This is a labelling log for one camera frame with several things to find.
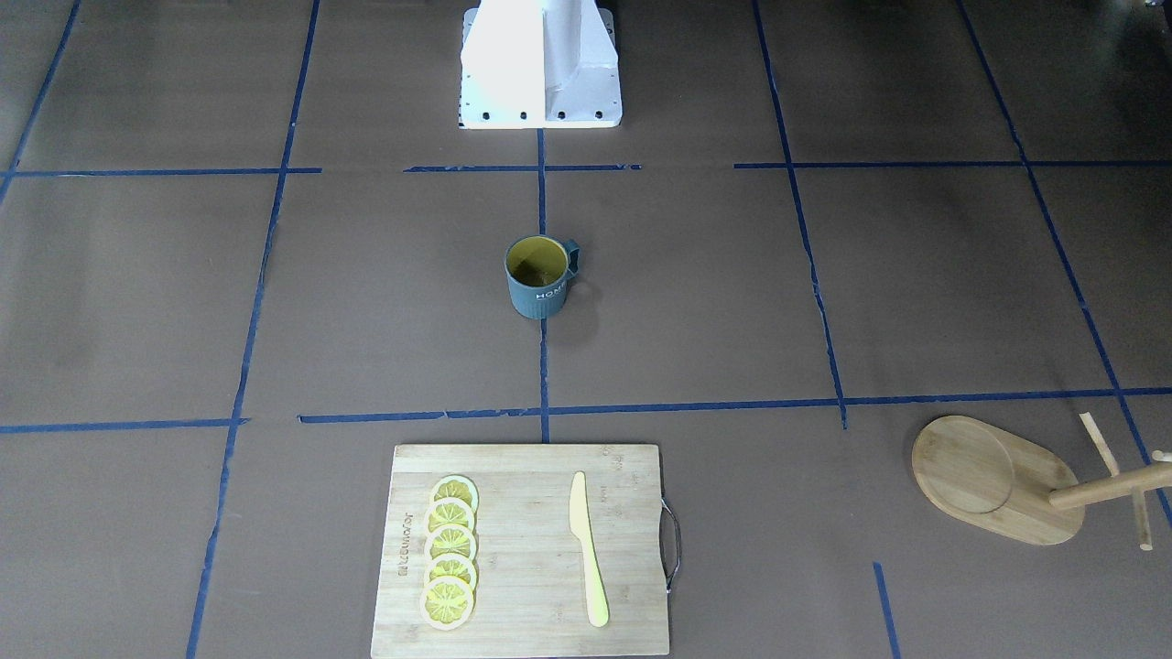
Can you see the dark green mug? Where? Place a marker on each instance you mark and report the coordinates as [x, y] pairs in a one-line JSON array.
[[538, 271]]

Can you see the wooden cup storage rack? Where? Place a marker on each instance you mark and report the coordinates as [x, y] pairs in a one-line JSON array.
[[985, 476]]

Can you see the lemon slice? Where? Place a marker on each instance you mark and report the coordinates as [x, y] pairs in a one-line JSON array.
[[457, 486], [451, 538], [446, 602], [450, 511], [454, 565]]

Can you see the bamboo cutting board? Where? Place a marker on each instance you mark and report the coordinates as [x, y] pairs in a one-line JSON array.
[[529, 600]]

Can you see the yellow plastic knife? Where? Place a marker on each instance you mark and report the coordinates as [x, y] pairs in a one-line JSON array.
[[597, 606]]

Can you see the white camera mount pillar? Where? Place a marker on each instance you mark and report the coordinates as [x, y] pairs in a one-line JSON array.
[[539, 65]]

